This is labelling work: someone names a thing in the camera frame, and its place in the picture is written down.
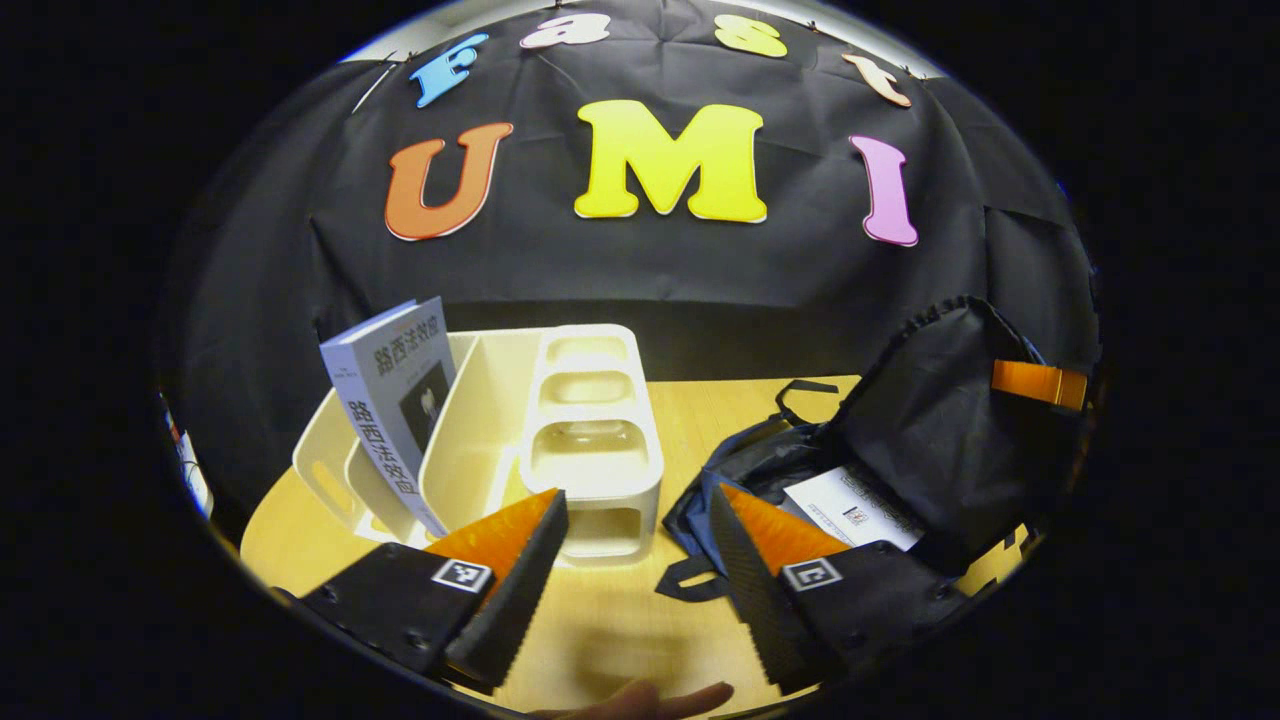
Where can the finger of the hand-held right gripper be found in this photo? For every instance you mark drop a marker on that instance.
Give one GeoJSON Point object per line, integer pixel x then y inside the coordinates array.
{"type": "Point", "coordinates": [1040, 385]}

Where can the black backdrop cloth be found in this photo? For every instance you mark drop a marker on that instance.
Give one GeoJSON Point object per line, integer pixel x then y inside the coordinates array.
{"type": "Point", "coordinates": [650, 270]}

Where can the blue schoolbag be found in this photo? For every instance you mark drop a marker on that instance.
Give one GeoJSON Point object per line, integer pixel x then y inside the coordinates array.
{"type": "Point", "coordinates": [940, 430]}

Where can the cream plastic bookshelf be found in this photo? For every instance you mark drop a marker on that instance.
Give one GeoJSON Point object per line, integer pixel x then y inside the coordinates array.
{"type": "Point", "coordinates": [590, 460]}

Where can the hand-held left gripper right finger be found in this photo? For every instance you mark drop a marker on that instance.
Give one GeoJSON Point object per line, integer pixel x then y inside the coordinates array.
{"type": "Point", "coordinates": [755, 600]}

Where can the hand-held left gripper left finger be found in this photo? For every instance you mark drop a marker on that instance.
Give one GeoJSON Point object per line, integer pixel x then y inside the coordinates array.
{"type": "Point", "coordinates": [520, 600]}

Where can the white side table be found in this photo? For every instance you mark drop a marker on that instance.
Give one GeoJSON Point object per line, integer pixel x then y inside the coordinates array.
{"type": "Point", "coordinates": [195, 475]}

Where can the white cover book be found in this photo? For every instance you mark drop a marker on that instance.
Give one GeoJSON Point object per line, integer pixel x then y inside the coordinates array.
{"type": "Point", "coordinates": [860, 505]}

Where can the grey cover book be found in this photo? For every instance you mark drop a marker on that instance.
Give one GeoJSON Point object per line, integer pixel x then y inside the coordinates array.
{"type": "Point", "coordinates": [400, 400]}

